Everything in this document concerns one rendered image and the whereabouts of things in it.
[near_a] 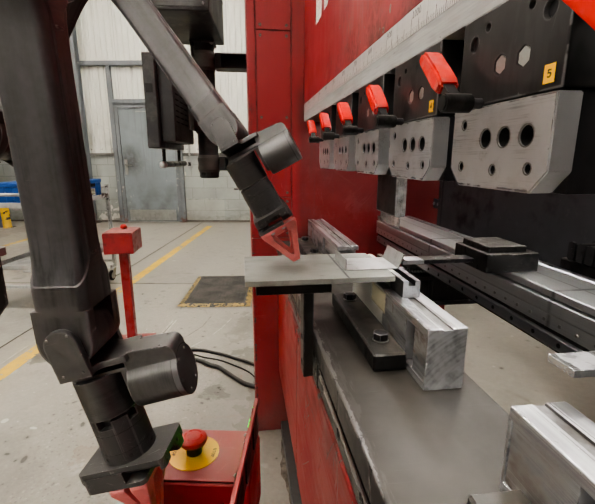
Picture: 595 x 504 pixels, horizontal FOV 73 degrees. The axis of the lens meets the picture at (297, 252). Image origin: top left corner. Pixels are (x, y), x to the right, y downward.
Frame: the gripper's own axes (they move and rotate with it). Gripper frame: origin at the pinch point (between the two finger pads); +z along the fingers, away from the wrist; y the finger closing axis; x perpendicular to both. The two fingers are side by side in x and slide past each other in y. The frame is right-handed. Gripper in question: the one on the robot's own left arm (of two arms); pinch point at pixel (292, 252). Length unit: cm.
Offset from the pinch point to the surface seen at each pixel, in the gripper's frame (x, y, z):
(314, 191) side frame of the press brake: -18, 86, 6
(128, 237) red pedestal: 78, 155, -12
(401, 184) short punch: -22.7, -3.5, -2.1
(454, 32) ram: -28.4, -25.7, -19.9
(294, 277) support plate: 1.8, -6.4, 2.3
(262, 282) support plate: 6.8, -8.0, -0.2
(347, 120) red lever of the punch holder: -22.0, 8.4, -15.7
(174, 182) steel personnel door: 144, 721, -39
